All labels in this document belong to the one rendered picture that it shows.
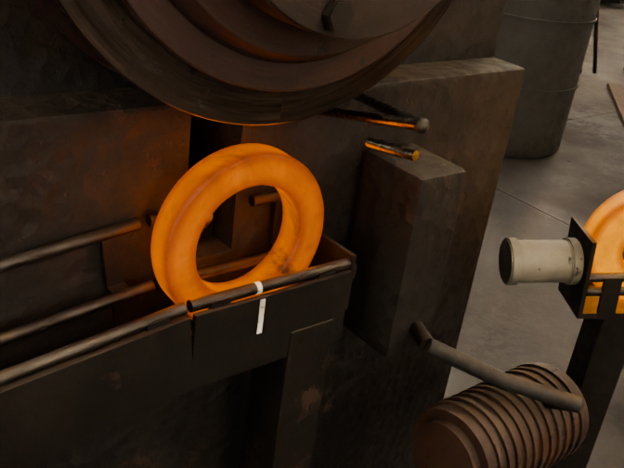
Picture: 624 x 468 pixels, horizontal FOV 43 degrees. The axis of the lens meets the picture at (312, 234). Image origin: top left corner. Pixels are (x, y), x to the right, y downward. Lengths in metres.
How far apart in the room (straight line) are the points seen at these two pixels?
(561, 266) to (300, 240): 0.36
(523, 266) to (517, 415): 0.18
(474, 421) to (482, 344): 1.16
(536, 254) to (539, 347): 1.18
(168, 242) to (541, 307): 1.75
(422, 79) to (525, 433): 0.43
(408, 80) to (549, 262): 0.28
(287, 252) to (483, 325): 1.43
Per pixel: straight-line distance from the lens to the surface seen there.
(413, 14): 0.65
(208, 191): 0.72
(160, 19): 0.59
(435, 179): 0.88
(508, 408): 1.00
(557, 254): 1.02
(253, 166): 0.74
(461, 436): 0.96
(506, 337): 2.18
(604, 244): 1.04
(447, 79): 0.99
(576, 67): 3.55
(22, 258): 0.74
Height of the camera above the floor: 1.11
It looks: 26 degrees down
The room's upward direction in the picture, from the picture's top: 8 degrees clockwise
